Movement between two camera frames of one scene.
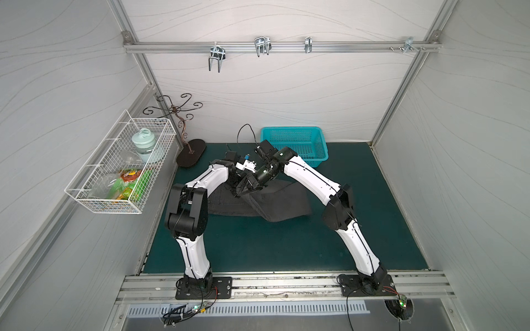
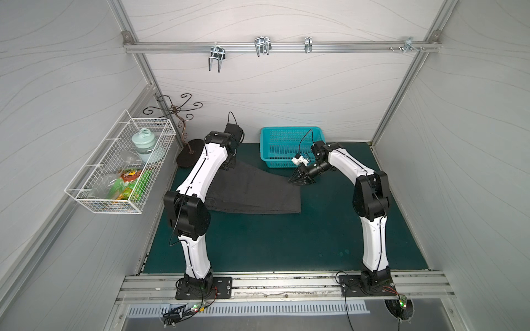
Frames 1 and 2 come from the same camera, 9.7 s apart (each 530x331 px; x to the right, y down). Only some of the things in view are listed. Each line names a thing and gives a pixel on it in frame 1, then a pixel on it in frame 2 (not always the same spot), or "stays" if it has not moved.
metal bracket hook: (408, 45) stays
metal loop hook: (263, 45) stays
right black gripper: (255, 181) -> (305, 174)
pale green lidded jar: (144, 141) stays
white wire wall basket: (122, 171) stays
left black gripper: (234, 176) -> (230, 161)
